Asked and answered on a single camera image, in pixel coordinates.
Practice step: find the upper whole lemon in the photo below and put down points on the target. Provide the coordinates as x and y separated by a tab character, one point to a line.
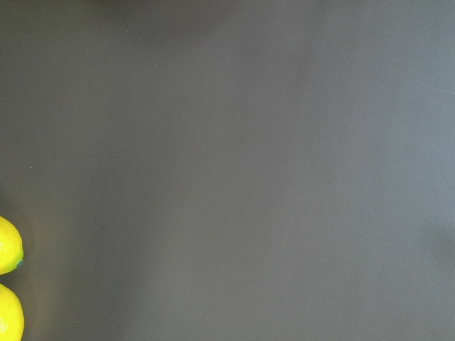
12	252

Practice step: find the whole lemon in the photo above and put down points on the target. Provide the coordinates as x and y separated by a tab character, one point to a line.
12	252
12	319

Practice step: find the lower whole lemon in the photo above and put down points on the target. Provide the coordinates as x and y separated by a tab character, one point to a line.
12	319

